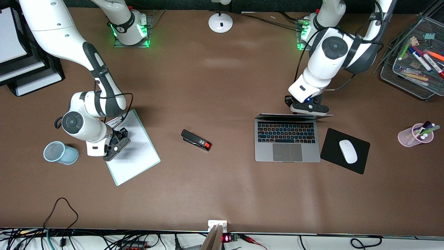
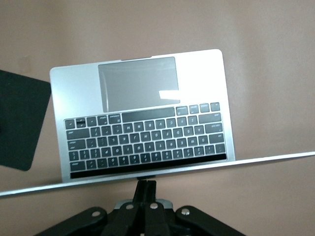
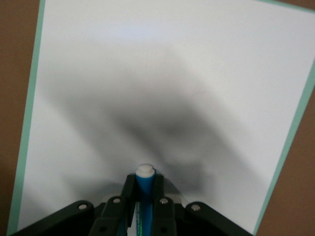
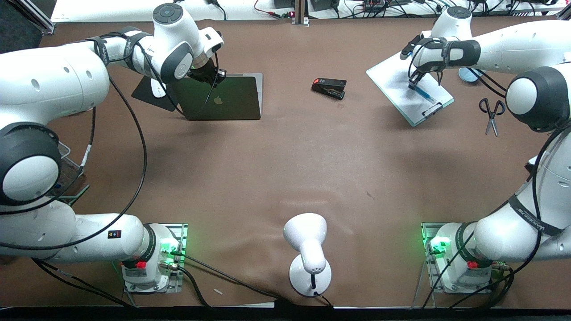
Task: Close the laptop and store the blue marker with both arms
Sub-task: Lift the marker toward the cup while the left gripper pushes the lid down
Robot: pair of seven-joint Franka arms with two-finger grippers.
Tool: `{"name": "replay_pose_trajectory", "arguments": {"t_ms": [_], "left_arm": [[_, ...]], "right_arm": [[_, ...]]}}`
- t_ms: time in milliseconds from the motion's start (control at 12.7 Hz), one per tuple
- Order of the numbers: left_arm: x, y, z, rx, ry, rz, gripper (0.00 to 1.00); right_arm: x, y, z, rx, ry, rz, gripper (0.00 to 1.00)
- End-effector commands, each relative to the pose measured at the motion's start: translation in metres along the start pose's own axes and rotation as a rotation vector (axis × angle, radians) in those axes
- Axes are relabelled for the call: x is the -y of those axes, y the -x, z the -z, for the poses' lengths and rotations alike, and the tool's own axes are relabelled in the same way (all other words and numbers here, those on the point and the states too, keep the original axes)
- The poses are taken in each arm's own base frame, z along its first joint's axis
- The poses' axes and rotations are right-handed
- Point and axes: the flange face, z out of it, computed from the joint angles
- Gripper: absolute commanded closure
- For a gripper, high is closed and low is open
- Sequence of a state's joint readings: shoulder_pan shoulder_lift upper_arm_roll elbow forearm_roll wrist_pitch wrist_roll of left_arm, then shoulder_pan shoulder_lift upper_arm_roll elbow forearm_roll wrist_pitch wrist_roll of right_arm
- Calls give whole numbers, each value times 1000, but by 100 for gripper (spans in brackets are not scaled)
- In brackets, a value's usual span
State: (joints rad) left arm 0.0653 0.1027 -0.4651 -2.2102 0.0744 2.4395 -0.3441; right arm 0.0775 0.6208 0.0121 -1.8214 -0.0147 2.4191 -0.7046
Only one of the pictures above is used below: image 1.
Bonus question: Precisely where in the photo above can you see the silver laptop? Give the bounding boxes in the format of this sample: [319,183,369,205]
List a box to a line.
[255,113,334,163]

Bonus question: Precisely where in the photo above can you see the green marker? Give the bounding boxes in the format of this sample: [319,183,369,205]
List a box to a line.
[398,41,410,61]

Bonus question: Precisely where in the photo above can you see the blue and white marker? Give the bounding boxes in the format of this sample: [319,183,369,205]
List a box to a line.
[408,47,433,72]

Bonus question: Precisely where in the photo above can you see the red and white marker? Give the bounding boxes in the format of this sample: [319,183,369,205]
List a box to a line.
[421,52,444,78]

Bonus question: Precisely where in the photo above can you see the orange marker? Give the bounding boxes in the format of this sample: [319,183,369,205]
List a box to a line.
[425,49,444,62]

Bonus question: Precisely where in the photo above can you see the mint clipboard with paper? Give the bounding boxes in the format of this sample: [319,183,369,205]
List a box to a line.
[104,109,161,186]

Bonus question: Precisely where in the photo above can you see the light blue mesh cup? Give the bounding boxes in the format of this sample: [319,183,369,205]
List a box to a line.
[43,141,79,165]

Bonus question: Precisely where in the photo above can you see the black mouse pad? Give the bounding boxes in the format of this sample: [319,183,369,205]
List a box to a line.
[320,127,371,175]

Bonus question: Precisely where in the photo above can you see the white computer mouse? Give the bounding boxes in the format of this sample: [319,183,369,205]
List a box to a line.
[339,139,358,164]

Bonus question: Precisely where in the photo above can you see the black stapler with red tip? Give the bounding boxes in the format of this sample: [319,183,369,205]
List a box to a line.
[181,129,212,152]

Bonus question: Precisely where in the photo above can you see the orange power strip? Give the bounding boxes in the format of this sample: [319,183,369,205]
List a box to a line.
[120,241,153,250]

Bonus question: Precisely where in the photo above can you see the pink translucent pen cup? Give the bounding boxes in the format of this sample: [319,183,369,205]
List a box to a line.
[398,123,435,148]

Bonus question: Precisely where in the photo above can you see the black paper tray stack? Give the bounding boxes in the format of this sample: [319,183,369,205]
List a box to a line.
[0,0,66,97]

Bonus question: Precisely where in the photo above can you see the white and blue pen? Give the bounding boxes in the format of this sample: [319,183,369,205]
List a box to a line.
[398,66,422,76]

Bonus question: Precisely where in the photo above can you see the white round lamp base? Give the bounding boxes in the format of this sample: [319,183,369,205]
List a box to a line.
[208,0,233,34]

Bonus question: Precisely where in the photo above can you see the small white box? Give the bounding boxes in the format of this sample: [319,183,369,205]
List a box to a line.
[208,220,228,233]

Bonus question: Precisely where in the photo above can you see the light green pen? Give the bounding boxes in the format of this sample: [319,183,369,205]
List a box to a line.
[416,125,441,137]

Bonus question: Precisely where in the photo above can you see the wooden block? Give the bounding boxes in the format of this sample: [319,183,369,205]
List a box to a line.
[200,224,224,250]

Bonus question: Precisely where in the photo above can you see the white paper sheets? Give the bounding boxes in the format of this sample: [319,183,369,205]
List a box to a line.
[0,8,28,64]

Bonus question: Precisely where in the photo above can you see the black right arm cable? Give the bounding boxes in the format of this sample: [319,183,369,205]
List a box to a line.
[93,78,134,121]

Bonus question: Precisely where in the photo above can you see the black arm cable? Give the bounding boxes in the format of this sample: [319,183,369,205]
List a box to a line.
[93,78,134,121]
[294,0,385,91]

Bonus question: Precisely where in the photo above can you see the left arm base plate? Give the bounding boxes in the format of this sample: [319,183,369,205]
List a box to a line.
[296,19,314,51]

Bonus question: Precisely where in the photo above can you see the black looped cable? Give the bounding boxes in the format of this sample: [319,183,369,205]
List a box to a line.
[43,197,79,231]

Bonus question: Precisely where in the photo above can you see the black cable bundle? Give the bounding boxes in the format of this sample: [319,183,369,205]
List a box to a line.
[0,227,195,250]

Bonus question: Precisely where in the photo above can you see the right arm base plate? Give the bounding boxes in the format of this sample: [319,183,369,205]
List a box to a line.
[114,14,153,48]

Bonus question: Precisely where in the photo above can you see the grey wire mesh tray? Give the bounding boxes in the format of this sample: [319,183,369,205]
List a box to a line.
[374,13,444,101]

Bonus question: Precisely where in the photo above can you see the black table cable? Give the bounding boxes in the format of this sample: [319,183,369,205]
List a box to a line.
[239,11,304,30]

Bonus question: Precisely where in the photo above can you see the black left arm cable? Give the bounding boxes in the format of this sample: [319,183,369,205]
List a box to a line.
[294,0,385,91]

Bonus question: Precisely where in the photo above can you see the red cable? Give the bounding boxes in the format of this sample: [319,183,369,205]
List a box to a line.
[239,234,268,250]

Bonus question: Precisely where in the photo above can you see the black coiled cable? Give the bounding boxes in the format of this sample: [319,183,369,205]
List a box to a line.
[350,236,383,249]

